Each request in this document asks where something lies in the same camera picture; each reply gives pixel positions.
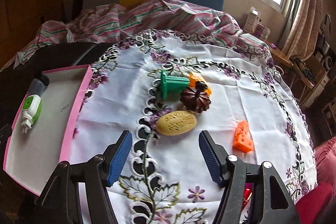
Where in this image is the orange plastic toy piece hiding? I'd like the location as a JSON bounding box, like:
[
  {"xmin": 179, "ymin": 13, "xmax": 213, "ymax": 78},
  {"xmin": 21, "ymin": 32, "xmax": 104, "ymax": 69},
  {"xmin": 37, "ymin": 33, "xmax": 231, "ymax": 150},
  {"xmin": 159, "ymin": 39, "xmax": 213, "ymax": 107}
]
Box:
[{"xmin": 188, "ymin": 72, "xmax": 213, "ymax": 96}]

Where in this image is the brown pumpkin-shaped lid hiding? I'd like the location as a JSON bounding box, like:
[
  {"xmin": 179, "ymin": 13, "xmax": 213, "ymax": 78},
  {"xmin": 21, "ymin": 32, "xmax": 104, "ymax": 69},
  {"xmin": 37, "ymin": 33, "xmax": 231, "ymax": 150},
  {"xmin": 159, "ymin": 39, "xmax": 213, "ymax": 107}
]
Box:
[{"xmin": 180, "ymin": 81, "xmax": 212, "ymax": 113}]

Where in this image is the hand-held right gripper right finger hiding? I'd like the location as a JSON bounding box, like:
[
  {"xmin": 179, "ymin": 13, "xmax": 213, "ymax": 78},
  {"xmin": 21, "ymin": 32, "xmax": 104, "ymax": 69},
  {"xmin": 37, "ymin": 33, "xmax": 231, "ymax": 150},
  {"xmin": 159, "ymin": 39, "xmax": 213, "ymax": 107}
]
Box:
[{"xmin": 198, "ymin": 130, "xmax": 302, "ymax": 224}]

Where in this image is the white embroidered floral tablecloth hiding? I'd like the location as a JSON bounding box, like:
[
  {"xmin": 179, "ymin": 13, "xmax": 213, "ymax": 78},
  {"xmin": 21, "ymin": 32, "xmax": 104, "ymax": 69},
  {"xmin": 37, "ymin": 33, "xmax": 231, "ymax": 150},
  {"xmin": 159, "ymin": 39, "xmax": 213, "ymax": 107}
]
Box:
[{"xmin": 71, "ymin": 29, "xmax": 318, "ymax": 224}]

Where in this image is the pink small box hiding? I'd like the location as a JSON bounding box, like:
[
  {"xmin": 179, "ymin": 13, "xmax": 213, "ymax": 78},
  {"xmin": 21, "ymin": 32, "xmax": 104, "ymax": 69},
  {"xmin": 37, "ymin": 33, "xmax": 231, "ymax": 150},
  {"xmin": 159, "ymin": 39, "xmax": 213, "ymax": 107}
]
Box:
[{"xmin": 253, "ymin": 22, "xmax": 271, "ymax": 40}]

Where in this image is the white green plug-in device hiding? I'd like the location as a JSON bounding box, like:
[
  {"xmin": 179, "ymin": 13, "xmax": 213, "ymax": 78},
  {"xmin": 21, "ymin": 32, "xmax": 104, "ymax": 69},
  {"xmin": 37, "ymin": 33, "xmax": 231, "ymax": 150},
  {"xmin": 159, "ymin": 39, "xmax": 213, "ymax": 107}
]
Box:
[{"xmin": 20, "ymin": 94, "xmax": 43, "ymax": 134}]

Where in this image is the grey bottle with black cap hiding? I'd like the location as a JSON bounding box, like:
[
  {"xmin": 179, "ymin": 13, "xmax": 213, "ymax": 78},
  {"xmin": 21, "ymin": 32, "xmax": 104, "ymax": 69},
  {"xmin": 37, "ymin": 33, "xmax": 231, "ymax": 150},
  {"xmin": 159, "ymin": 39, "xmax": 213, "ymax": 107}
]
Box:
[{"xmin": 28, "ymin": 73, "xmax": 50, "ymax": 98}]

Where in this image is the red cloth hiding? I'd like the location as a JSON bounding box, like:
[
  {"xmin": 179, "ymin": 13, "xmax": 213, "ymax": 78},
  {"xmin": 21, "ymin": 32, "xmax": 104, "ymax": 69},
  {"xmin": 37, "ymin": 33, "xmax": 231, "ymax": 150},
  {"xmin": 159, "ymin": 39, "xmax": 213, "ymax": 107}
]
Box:
[{"xmin": 312, "ymin": 136, "xmax": 336, "ymax": 224}]

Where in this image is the cluttered shelf unit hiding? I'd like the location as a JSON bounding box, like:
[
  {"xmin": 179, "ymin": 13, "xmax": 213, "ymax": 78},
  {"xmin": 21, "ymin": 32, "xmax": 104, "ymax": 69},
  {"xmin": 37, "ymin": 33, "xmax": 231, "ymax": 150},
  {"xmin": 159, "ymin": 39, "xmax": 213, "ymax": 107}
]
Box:
[{"xmin": 291, "ymin": 13, "xmax": 336, "ymax": 130}]

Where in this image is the orange cheese toy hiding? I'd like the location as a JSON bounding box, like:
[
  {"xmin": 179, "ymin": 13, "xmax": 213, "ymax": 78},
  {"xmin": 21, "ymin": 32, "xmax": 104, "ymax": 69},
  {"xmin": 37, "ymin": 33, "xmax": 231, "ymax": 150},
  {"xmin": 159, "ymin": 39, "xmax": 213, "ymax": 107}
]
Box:
[{"xmin": 232, "ymin": 120, "xmax": 255, "ymax": 153}]

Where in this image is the wooden nightstand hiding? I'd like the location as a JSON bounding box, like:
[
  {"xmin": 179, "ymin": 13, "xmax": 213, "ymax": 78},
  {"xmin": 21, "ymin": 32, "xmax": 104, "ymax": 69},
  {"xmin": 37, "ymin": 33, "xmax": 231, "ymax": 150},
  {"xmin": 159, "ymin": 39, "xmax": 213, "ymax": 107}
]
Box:
[{"xmin": 268, "ymin": 43, "xmax": 294, "ymax": 67}]

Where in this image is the pink-rimmed white tray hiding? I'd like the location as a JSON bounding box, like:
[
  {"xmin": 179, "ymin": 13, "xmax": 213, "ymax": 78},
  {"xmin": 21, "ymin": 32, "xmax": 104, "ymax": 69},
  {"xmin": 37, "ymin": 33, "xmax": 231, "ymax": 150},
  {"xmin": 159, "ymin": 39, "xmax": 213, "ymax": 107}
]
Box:
[{"xmin": 3, "ymin": 64, "xmax": 93, "ymax": 197}]

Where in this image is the pink striped bedsheet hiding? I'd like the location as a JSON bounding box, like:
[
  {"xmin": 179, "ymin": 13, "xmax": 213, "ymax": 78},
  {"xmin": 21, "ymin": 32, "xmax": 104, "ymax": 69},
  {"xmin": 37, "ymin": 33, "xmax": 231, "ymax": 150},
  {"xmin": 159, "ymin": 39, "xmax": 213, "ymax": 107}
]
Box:
[{"xmin": 0, "ymin": 0, "xmax": 271, "ymax": 72}]

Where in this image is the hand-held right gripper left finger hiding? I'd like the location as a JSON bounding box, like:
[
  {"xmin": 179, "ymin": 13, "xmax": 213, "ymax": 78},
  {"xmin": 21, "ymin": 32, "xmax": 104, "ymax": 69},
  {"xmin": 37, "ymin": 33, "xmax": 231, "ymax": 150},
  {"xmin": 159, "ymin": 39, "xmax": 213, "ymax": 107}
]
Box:
[{"xmin": 34, "ymin": 130, "xmax": 133, "ymax": 224}]

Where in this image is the green plastic toy piece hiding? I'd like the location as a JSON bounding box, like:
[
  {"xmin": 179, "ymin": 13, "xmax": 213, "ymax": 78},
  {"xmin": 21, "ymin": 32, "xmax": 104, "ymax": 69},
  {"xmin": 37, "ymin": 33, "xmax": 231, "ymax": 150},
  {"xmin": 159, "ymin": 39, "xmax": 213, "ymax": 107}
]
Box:
[{"xmin": 157, "ymin": 70, "xmax": 190, "ymax": 102}]

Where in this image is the red toy piece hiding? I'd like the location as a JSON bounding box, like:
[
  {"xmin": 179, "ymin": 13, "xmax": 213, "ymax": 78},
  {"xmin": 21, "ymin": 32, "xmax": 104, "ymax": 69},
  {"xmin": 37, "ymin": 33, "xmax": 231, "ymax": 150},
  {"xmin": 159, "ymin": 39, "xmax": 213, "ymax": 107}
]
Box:
[{"xmin": 243, "ymin": 182, "xmax": 254, "ymax": 212}]

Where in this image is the white small box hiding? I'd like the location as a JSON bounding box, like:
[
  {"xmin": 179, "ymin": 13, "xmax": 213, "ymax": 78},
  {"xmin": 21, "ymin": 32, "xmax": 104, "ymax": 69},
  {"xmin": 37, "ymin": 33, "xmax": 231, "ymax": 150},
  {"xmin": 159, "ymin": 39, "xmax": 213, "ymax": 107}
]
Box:
[{"xmin": 244, "ymin": 7, "xmax": 260, "ymax": 33}]

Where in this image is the yellow oval patterned soap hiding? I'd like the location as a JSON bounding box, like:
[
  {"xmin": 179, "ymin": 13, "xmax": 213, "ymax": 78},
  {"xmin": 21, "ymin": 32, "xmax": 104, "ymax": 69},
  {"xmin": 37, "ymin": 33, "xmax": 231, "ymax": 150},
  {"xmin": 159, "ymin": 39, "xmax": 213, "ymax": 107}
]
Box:
[{"xmin": 156, "ymin": 110, "xmax": 198, "ymax": 136}]

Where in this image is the beige patterned curtain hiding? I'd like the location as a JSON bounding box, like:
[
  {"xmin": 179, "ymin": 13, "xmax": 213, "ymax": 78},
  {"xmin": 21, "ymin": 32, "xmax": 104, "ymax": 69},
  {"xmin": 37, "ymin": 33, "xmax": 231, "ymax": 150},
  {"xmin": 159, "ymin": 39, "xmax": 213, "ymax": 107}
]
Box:
[{"xmin": 278, "ymin": 0, "xmax": 326, "ymax": 62}]

